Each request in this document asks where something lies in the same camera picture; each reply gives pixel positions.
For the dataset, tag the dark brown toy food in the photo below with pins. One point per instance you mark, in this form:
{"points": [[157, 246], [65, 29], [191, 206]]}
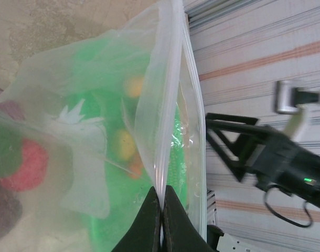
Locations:
{"points": [[2, 210]]}

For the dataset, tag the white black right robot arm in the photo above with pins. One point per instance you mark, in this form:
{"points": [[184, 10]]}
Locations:
{"points": [[213, 239]]}

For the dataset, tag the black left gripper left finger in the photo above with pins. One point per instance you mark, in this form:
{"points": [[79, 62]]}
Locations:
{"points": [[144, 228]]}

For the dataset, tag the small orange toy food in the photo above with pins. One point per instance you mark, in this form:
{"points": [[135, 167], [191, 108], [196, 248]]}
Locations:
{"points": [[136, 171]]}

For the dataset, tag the purple toy food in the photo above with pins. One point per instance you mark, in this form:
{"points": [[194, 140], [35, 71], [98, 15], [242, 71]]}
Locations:
{"points": [[8, 107]]}

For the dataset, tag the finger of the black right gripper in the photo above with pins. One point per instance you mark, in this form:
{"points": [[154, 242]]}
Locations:
{"points": [[246, 136], [233, 118]]}

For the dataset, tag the aluminium enclosure frame bar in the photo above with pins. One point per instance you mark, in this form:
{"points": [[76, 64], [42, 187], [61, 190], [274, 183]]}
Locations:
{"points": [[228, 13]]}

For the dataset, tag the red toy fruit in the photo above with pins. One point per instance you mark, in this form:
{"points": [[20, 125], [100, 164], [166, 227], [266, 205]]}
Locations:
{"points": [[31, 164]]}

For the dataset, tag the green perforated plastic basket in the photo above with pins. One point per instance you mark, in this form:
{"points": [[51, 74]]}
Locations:
{"points": [[179, 162]]}

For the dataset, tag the yellow toy fruit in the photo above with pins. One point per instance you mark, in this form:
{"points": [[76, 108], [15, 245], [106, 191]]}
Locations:
{"points": [[133, 86], [124, 145]]}

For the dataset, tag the clear zip-top plastic bag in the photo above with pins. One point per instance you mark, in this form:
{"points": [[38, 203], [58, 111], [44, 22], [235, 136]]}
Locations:
{"points": [[97, 65]]}

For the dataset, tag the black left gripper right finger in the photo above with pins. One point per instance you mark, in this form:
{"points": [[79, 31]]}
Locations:
{"points": [[181, 231]]}

